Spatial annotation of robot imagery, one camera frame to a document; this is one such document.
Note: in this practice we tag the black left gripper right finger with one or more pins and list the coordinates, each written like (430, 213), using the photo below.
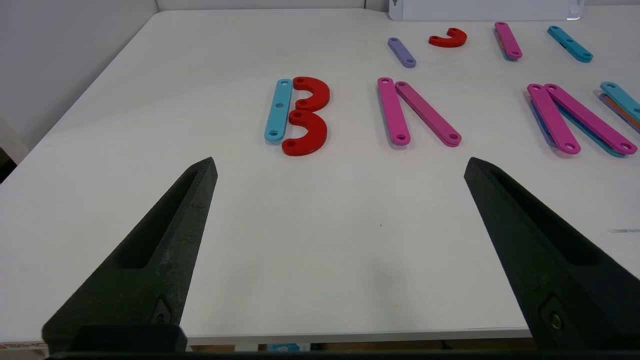
(560, 270)

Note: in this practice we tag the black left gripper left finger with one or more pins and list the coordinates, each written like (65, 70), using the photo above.
(150, 260)

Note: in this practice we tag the dark pink bar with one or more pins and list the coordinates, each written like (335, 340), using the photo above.
(427, 114)

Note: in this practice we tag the long pink bar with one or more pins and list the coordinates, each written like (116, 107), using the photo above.
(554, 119)
(393, 112)
(590, 119)

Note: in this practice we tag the small red C piece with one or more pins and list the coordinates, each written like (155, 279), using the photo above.
(447, 44)

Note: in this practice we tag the short purple bar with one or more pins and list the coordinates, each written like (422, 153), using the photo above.
(401, 52)

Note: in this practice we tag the blue bar with orange underside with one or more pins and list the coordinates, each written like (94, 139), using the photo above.
(622, 100)

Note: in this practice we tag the long light blue bar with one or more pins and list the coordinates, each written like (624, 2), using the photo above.
(278, 110)

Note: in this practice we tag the large red C piece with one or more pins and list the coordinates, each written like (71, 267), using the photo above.
(322, 94)
(320, 132)

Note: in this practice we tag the short blue bar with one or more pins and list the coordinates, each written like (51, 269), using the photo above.
(570, 44)

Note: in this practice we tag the short pink bar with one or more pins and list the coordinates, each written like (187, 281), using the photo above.
(508, 41)

